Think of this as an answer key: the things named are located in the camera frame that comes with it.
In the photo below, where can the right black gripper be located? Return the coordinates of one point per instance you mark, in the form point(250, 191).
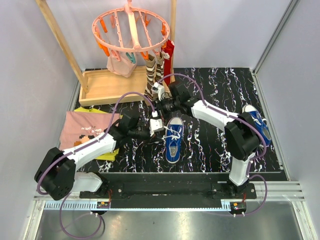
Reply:
point(160, 103)

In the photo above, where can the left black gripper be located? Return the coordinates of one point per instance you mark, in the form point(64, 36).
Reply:
point(149, 137)

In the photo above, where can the blue sneaker with white laces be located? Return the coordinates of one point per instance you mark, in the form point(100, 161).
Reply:
point(174, 131)

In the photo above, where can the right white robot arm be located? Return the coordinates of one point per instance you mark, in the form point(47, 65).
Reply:
point(244, 132)

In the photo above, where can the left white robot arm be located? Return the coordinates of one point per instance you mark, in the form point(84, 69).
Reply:
point(58, 173)

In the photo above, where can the right brown striped sock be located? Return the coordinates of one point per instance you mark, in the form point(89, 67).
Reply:
point(160, 66)

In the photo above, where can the brown striped sock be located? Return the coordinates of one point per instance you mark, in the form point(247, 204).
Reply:
point(160, 66)
point(150, 66)

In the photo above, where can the left brown striped sock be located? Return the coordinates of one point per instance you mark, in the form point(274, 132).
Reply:
point(150, 66)

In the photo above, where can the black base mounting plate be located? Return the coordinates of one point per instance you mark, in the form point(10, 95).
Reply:
point(171, 186)

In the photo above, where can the pink mesh laundry bag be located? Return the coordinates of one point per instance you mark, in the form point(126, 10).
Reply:
point(121, 63)

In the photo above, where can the red hanging sock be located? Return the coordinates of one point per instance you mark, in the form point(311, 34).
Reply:
point(168, 51)

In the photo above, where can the wooden drying rack stand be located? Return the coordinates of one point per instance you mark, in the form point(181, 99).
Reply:
point(100, 86)

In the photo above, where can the pink folded t-shirt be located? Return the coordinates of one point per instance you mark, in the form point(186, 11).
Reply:
point(83, 125)

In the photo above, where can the pink round clip hanger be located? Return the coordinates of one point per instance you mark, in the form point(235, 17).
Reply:
point(127, 31)

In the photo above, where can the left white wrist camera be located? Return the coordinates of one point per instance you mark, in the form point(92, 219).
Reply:
point(155, 123)

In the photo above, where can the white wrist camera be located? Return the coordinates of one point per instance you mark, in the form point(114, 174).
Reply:
point(158, 89)
point(155, 123)

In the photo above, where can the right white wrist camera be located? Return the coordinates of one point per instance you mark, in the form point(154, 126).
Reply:
point(158, 89)

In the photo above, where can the aluminium slotted rail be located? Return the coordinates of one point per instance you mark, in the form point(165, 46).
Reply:
point(142, 204)

